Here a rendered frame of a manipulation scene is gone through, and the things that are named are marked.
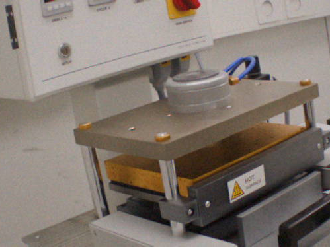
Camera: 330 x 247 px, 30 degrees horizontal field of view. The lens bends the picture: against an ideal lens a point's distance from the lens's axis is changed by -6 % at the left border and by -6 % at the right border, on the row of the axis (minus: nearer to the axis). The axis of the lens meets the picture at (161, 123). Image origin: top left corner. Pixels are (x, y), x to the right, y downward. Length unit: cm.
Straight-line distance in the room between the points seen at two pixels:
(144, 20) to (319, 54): 92
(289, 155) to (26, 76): 34
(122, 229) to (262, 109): 22
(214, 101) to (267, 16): 80
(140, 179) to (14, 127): 58
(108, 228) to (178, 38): 33
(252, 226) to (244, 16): 87
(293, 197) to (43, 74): 35
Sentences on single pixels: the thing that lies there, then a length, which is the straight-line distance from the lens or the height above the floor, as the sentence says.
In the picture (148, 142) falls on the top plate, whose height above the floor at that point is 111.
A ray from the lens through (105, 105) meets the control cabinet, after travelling 91.
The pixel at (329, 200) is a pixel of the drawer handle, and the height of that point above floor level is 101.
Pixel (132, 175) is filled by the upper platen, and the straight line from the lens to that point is 78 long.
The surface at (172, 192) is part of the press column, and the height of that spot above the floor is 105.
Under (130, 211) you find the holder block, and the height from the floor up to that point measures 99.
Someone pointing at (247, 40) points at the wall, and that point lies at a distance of 158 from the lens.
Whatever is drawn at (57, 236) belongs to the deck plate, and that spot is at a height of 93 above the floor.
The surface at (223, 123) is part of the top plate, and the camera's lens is 71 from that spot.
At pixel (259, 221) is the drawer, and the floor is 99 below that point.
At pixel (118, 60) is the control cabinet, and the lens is 88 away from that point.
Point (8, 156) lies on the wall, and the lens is 131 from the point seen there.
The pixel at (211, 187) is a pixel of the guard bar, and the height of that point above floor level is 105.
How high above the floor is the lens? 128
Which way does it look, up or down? 13 degrees down
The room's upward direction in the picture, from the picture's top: 10 degrees counter-clockwise
